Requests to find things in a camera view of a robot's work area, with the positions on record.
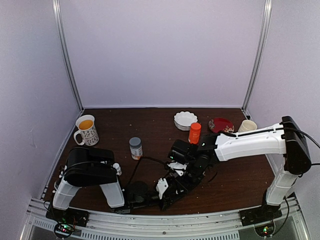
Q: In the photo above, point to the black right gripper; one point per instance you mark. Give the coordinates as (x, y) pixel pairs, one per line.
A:
(186, 187)

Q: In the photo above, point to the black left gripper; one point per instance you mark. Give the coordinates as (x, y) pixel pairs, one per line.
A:
(166, 202)

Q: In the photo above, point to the grey capped pill bottle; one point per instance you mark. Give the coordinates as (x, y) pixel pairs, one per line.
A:
(135, 145)

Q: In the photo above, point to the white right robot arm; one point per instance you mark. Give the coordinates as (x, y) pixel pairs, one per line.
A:
(284, 138)

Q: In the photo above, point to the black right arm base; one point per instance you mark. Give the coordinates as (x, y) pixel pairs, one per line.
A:
(260, 214)

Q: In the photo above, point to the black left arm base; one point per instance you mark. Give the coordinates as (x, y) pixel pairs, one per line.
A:
(66, 221)

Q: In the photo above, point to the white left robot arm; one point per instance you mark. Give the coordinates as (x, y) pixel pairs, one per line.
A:
(87, 167)

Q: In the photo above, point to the small white capped bottle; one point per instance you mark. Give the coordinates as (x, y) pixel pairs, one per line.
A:
(118, 168)

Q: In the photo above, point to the orange pill bottle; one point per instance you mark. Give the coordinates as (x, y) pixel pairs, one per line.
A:
(194, 133)

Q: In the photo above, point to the white scalloped ceramic bowl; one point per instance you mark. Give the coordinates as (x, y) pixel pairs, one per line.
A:
(184, 119)

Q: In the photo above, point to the red floral plate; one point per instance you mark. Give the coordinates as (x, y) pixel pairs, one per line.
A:
(218, 124)

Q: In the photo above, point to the cream ribbed mug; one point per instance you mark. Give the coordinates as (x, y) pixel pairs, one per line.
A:
(247, 125)

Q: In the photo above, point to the patterned mug with orange interior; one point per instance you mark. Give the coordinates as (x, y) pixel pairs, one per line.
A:
(86, 133)

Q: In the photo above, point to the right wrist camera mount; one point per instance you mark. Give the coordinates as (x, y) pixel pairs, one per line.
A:
(177, 167)

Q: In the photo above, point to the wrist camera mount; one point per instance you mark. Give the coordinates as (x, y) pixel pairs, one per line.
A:
(177, 167)
(161, 187)

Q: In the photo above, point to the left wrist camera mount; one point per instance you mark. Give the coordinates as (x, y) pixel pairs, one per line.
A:
(161, 187)

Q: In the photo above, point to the aluminium front rail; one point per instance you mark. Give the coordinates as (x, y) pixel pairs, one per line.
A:
(225, 225)

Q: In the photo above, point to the right aluminium frame post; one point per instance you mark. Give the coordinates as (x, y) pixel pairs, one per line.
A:
(264, 30)

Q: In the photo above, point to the aluminium frame post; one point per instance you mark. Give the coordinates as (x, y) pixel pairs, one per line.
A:
(65, 53)
(264, 30)

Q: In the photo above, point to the left aluminium frame post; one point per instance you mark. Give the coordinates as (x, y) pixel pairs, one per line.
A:
(65, 53)

